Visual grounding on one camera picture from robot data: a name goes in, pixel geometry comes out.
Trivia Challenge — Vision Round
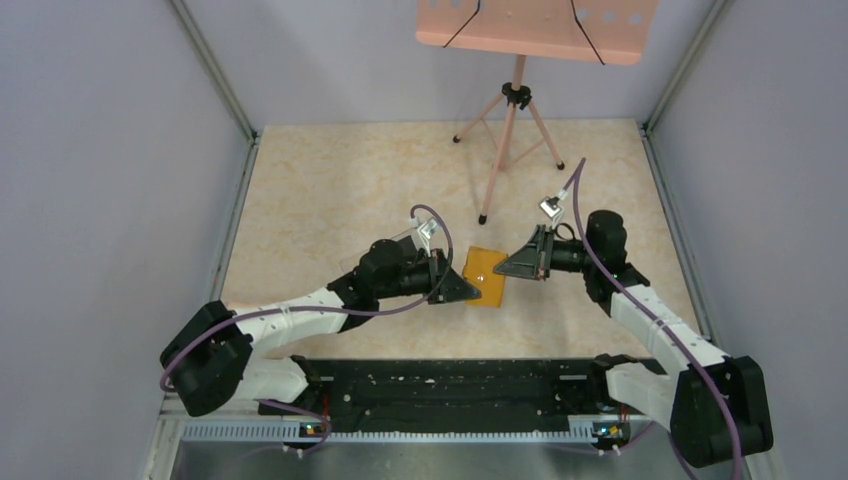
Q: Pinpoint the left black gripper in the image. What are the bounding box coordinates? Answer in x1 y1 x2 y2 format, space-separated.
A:
376 248 481 305

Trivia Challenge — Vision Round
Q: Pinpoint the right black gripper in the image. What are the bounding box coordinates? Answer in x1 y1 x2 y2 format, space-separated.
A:
494 225 598 281

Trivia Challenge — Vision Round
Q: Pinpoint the orange leather card holder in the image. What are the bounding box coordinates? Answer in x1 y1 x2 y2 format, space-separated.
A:
462 246 508 308

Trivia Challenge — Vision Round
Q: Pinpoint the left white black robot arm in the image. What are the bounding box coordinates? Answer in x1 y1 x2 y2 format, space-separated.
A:
160 238 482 417

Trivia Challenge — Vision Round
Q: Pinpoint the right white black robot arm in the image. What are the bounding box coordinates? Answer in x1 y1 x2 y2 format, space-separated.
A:
494 210 774 468

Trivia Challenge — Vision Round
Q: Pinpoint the clear plastic card box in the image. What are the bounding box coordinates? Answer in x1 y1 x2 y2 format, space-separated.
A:
339 228 425 272

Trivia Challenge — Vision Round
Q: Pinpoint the pink music stand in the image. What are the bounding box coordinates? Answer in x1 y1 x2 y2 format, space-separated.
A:
415 0 659 224

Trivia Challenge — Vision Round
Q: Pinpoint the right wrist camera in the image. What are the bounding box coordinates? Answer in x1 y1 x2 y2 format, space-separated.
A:
539 196 563 225

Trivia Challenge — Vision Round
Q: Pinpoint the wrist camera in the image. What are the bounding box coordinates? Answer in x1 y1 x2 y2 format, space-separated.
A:
415 217 442 248
539 196 563 225

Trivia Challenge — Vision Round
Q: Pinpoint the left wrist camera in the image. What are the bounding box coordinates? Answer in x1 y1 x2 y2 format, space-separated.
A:
415 217 442 248

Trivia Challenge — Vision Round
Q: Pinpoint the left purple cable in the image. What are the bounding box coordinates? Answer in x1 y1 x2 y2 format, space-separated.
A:
158 202 456 458

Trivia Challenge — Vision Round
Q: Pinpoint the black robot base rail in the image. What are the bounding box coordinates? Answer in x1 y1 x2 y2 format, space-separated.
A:
289 354 633 434

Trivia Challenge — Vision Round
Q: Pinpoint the white slotted cable duct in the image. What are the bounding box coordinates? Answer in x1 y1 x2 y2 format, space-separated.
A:
182 421 624 444

